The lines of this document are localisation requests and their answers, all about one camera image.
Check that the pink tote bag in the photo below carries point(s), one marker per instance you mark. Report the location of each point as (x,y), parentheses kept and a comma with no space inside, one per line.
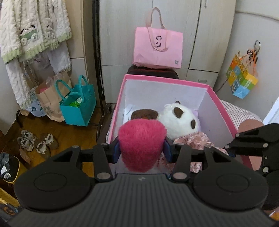
(157,50)

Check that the floral cloth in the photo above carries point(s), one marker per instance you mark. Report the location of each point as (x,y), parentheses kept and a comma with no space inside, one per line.
(196,139)

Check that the brown furry shoe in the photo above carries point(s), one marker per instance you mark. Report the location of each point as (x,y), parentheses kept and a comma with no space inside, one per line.
(46,144)

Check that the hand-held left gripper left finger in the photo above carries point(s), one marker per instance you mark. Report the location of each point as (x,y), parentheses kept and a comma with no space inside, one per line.
(117,152)

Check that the pink fluffy toy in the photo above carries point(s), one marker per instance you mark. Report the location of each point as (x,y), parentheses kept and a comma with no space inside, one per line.
(141,144)

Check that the cream cardigan with green trim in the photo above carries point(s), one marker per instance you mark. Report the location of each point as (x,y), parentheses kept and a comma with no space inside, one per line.
(32,28)

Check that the grey wardrobe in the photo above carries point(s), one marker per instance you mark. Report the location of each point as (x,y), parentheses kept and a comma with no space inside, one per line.
(122,32)

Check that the striped sheet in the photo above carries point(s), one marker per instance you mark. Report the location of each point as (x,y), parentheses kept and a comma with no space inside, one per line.
(239,111)

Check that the white panda plush toy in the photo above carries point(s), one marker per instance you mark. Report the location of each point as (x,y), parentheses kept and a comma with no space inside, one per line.
(178,122)

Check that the pink storage box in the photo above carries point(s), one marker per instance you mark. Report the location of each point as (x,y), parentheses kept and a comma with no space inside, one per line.
(218,113)

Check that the blue printed bag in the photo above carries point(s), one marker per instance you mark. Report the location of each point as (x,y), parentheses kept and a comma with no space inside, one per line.
(36,110)

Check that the brown plush piece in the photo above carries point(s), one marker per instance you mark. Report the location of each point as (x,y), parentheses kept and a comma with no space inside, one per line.
(145,114)

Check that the colourful paper bag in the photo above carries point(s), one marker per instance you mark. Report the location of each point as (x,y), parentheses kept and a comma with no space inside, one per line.
(242,80)

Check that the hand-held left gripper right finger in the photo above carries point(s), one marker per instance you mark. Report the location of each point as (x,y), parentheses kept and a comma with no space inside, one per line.
(168,151)

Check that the beige cabinet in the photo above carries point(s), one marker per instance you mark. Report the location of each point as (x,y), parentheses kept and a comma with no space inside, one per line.
(78,32)

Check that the grey sneaker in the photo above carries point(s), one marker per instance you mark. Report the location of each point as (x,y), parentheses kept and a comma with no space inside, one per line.
(25,144)
(28,135)

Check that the yellow bin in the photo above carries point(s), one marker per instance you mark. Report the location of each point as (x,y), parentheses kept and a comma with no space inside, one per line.
(13,176)

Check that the wall hook with orange ties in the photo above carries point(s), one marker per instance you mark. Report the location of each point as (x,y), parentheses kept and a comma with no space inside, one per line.
(252,54)

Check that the purple plush toy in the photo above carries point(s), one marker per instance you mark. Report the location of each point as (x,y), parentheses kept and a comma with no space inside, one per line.
(196,113)

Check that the brown paper bag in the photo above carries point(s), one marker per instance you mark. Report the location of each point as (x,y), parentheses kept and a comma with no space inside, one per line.
(48,102)

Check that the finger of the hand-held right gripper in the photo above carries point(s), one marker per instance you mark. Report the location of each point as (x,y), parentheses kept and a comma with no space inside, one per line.
(250,141)
(269,163)

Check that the white door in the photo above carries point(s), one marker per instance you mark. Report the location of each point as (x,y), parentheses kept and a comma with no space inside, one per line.
(273,115)

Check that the teal tote bag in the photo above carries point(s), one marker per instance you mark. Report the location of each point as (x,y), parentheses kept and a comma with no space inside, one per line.
(78,109)

